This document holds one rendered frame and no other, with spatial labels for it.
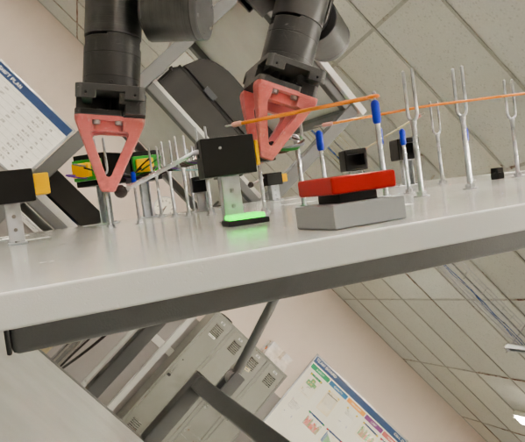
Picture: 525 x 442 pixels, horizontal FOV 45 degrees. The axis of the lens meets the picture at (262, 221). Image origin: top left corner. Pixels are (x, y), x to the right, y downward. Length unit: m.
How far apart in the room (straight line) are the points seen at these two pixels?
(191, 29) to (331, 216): 0.29
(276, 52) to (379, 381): 8.56
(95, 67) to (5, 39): 8.14
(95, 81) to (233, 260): 0.35
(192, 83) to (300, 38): 1.06
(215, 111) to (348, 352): 7.36
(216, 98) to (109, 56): 1.11
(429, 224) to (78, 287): 0.21
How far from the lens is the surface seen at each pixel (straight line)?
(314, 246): 0.36
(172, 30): 0.64
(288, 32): 0.69
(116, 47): 0.65
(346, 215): 0.41
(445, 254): 0.59
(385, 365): 9.17
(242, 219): 0.60
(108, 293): 0.33
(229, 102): 1.76
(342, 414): 8.96
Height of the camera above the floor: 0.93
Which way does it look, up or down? 16 degrees up
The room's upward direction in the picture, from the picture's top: 42 degrees clockwise
